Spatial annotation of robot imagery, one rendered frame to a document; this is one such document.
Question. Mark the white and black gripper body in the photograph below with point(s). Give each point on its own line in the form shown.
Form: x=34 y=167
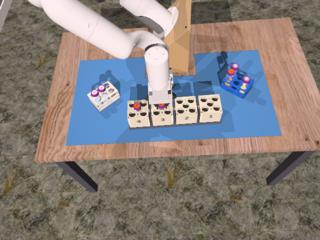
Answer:
x=169 y=89

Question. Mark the blue tube rack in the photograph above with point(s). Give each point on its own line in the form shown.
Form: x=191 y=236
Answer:
x=235 y=85

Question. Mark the cream tube rack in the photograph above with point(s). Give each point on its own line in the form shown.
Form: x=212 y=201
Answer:
x=113 y=95

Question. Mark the blue bench mat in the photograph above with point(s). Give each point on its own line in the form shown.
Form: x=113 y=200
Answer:
x=253 y=116

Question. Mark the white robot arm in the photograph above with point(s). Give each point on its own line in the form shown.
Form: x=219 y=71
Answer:
x=87 y=24

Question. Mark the beige bucket adapter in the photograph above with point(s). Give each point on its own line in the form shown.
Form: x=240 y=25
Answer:
x=185 y=110
x=162 y=117
x=209 y=108
x=140 y=118

